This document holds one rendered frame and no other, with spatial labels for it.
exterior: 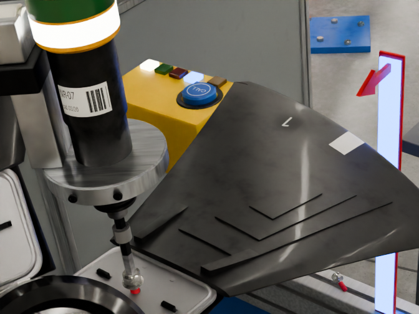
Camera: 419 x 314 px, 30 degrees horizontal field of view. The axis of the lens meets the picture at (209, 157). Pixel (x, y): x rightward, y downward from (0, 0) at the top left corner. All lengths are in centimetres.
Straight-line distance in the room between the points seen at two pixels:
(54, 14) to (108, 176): 9
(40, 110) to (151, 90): 55
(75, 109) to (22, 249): 9
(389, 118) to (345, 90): 230
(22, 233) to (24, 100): 8
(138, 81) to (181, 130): 11
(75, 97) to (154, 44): 115
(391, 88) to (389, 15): 290
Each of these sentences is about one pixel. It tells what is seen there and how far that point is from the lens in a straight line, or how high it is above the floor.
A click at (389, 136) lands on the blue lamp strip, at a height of 111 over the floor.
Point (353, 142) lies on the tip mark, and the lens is 66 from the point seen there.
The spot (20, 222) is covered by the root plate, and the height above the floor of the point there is 127.
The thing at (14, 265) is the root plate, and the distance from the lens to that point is 45.
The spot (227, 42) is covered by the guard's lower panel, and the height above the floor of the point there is 77.
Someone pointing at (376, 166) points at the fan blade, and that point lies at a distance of 65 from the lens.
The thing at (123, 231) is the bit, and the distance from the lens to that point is 46.
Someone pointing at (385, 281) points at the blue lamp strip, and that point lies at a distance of 89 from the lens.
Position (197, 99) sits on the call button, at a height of 108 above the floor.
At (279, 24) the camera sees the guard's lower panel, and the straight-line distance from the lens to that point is 190.
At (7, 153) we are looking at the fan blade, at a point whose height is 130.
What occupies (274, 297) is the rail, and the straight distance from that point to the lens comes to 101.
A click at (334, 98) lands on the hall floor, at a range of 300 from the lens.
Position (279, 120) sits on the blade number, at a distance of 66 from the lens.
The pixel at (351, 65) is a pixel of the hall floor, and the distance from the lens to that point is 323.
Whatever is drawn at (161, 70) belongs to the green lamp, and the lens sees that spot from 98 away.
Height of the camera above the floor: 153
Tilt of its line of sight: 34 degrees down
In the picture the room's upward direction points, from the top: 7 degrees counter-clockwise
